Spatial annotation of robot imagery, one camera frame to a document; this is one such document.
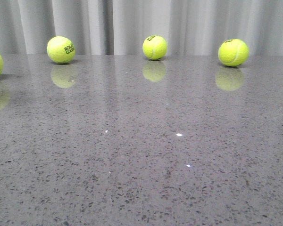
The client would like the centre yellow tennis ball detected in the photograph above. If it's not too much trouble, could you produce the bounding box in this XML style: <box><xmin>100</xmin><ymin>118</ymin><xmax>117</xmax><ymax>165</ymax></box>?
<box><xmin>142</xmin><ymin>35</ymin><xmax>167</xmax><ymax>60</ymax></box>

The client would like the yellow tennis ball Roland Garros print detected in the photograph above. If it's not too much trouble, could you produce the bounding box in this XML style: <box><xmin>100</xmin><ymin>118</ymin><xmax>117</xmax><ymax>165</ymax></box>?
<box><xmin>47</xmin><ymin>36</ymin><xmax>75</xmax><ymax>64</ymax></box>

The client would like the right yellow tennis ball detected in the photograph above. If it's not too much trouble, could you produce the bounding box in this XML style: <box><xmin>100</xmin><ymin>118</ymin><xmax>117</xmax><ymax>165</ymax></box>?
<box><xmin>218</xmin><ymin>39</ymin><xmax>249</xmax><ymax>67</ymax></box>

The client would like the grey pleated curtain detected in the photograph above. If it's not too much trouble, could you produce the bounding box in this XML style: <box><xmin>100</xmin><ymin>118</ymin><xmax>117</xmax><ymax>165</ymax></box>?
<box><xmin>0</xmin><ymin>0</ymin><xmax>283</xmax><ymax>56</ymax></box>

